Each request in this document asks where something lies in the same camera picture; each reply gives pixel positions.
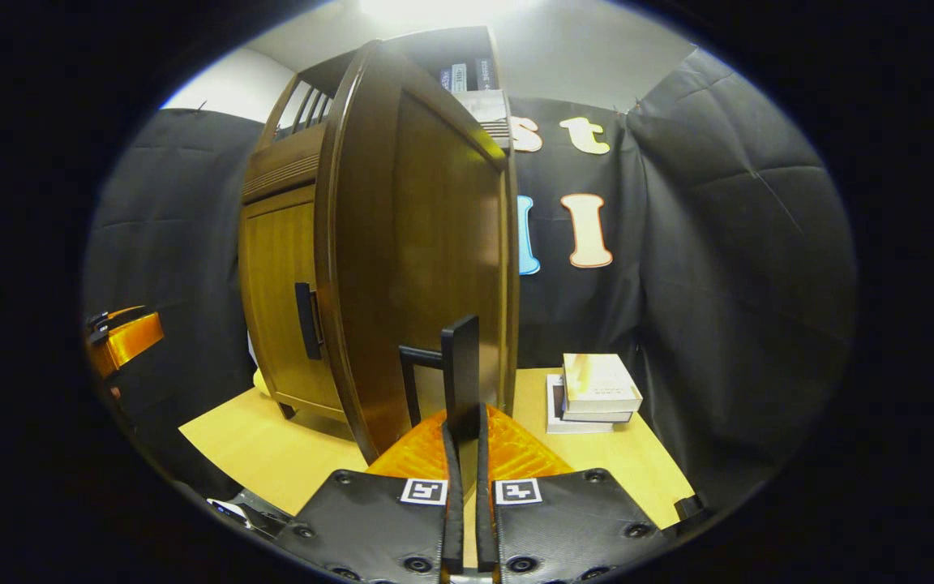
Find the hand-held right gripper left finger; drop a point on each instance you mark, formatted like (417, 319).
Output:
(452, 503)

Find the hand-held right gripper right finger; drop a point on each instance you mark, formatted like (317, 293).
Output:
(485, 503)

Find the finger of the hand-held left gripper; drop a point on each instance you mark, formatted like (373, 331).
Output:
(130, 341)

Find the wooden shoe cabinet door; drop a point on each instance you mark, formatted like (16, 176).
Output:
(402, 243)
(276, 292)

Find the wooden double-door shoe cabinet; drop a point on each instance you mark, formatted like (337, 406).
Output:
(434, 50)

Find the wooden cabinet drawer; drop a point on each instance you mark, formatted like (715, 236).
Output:
(280, 166)

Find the flat white book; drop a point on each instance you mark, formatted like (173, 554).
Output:
(554, 405)

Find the thick cream book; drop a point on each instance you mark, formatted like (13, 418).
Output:
(601, 381)

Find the black backdrop cloth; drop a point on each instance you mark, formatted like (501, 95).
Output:
(718, 284)

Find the grey upright book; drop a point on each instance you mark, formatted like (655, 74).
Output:
(459, 78)

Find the large ceiling light panel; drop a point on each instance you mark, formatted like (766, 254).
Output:
(451, 10)

